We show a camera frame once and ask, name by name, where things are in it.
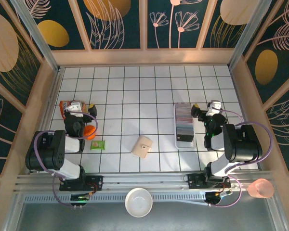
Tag stack of colourful cards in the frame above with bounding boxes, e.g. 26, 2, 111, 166
175, 103, 195, 142

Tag white card tray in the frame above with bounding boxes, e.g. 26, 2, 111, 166
173, 103, 196, 149

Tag beige card holder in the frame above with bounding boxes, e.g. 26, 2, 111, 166
131, 135, 154, 159

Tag orange ball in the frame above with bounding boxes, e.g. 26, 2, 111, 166
83, 125, 97, 141

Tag orange snack bag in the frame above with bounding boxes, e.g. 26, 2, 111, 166
59, 100, 89, 120

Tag green packet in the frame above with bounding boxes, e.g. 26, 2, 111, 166
90, 140, 106, 152

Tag circuit board with green light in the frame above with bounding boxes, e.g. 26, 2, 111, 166
205, 190, 232, 207
70, 193, 90, 207

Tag pink plastic cup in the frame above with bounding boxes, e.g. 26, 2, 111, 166
247, 178, 275, 199

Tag perforated metal strip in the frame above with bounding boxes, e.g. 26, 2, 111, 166
24, 194, 208, 205

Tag white bowl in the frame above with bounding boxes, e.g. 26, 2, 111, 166
124, 187, 153, 218

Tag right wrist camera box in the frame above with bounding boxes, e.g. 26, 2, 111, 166
207, 101, 222, 117

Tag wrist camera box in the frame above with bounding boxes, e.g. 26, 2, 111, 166
67, 101, 85, 118
207, 101, 222, 117

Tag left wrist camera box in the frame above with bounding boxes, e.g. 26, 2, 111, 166
67, 101, 85, 118

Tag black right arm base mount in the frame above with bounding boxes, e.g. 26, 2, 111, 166
187, 172, 232, 191

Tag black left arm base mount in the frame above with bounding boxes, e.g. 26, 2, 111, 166
59, 175, 104, 192

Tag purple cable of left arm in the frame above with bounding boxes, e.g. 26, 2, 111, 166
34, 110, 99, 208

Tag aluminium rail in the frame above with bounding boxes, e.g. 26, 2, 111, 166
13, 171, 272, 193

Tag aluminium frame post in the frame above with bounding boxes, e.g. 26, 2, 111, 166
11, 0, 61, 73
227, 0, 273, 70

